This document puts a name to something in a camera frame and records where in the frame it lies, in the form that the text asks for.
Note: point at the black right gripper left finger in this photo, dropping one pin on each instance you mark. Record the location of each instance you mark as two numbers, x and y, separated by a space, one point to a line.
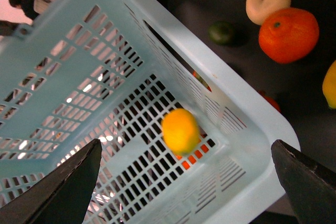
63 195

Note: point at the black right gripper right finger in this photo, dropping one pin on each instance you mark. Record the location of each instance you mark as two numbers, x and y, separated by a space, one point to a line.
309 185

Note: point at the yellow lemon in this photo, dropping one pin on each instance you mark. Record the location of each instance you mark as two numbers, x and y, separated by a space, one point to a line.
328 86
180 131

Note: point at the light blue plastic basket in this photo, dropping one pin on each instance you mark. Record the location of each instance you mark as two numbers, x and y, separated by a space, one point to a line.
111 70

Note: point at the orange mandarin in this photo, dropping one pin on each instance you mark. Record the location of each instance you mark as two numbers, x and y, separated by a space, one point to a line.
288 35

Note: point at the dark green avocado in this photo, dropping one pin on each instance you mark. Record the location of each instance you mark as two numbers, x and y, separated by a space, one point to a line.
222 33

